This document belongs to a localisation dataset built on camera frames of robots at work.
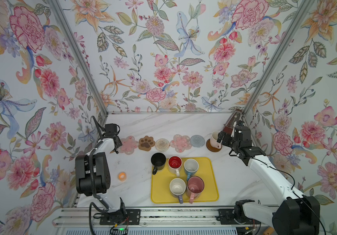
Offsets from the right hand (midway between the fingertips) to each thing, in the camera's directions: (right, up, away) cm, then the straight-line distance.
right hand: (225, 135), depth 84 cm
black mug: (-39, -16, +4) cm, 42 cm away
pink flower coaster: (-24, -7, +19) cm, 32 cm away
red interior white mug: (-29, -18, +7) cm, 35 cm away
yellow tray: (-37, -28, +2) cm, 47 cm away
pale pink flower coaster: (-60, -7, +19) cm, 64 cm away
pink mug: (-18, -28, -3) cm, 33 cm away
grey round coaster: (-12, -5, +19) cm, 24 cm away
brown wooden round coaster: (-4, -10, +16) cm, 19 cm away
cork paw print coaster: (-49, -7, +19) cm, 53 cm away
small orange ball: (-61, -25, +4) cm, 66 cm away
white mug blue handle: (-20, -19, +3) cm, 27 cm away
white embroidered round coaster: (-37, -8, +16) cm, 41 cm away
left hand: (-68, -6, +11) cm, 69 cm away
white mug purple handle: (-28, -29, -1) cm, 40 cm away
